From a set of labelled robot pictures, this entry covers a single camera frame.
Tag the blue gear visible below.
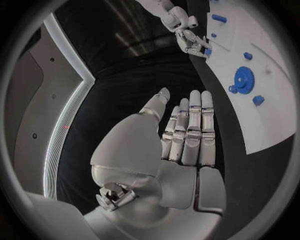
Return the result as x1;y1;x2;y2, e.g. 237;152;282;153
228;65;256;95

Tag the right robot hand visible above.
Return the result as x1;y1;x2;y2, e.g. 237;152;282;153
175;29;214;58

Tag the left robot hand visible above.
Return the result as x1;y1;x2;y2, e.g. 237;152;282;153
82;87;227;240

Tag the blue long cylinder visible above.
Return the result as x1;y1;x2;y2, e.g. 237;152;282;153
211;13;228;24

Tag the white task board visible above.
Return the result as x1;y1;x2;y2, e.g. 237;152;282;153
203;0;299;156

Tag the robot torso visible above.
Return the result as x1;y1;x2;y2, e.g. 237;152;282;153
4;13;96;201

